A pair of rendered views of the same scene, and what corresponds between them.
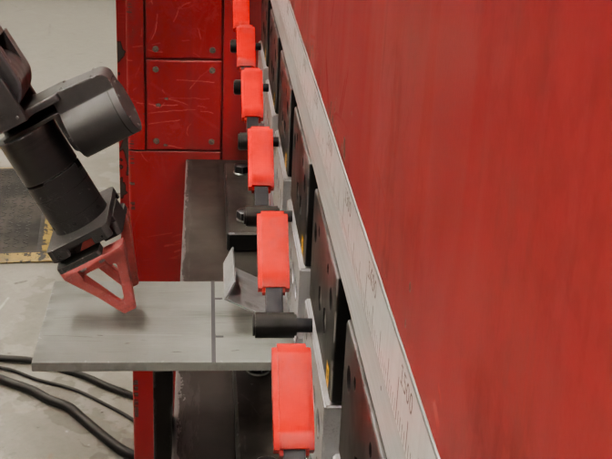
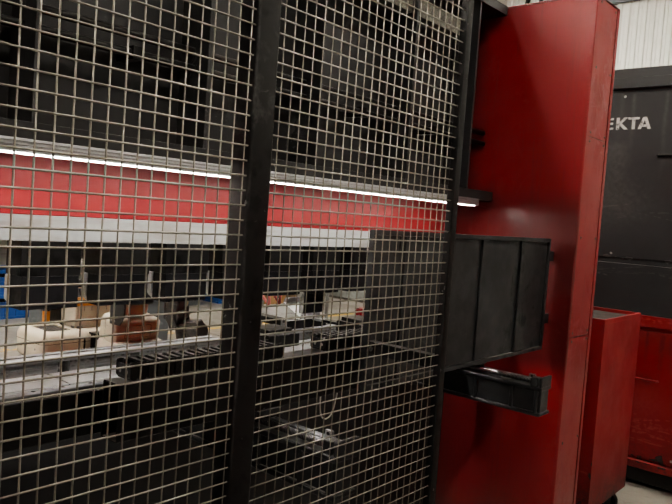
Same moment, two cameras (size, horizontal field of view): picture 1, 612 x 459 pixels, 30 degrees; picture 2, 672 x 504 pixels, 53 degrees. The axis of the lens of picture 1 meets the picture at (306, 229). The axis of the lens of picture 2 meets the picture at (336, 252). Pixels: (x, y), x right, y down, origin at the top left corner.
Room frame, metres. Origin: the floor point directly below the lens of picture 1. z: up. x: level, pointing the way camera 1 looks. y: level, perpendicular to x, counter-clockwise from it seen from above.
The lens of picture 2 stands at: (-0.52, -1.81, 1.37)
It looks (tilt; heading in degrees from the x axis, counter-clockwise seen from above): 3 degrees down; 47
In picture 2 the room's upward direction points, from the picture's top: 4 degrees clockwise
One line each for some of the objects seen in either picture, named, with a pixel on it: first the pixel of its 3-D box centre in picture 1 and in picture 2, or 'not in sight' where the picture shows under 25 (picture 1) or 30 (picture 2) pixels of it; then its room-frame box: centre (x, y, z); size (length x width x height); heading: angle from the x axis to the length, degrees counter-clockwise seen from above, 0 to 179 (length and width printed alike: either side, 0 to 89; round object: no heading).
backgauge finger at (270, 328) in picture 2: not in sight; (254, 331); (0.67, -0.21, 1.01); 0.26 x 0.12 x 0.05; 96
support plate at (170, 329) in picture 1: (174, 322); (281, 313); (1.04, 0.13, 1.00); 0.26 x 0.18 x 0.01; 96
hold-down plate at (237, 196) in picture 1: (242, 204); not in sight; (1.65, 0.10, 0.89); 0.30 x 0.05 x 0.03; 6
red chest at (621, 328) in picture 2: not in sight; (562, 408); (2.58, -0.22, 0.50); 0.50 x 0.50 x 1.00; 6
